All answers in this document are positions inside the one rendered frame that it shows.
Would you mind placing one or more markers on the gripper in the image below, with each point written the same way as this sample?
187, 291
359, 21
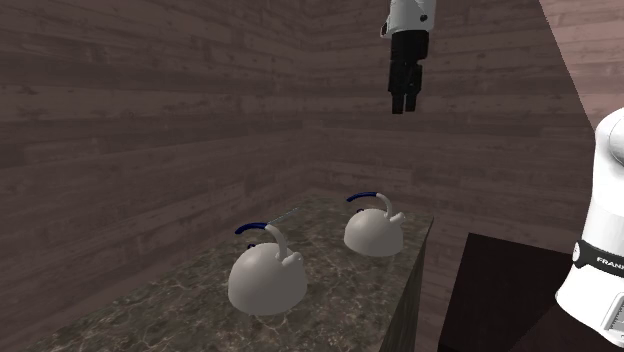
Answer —
408, 46

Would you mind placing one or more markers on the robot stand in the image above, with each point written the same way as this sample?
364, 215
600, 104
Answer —
502, 297

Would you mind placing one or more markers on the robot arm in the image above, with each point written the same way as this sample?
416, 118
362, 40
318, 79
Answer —
600, 239

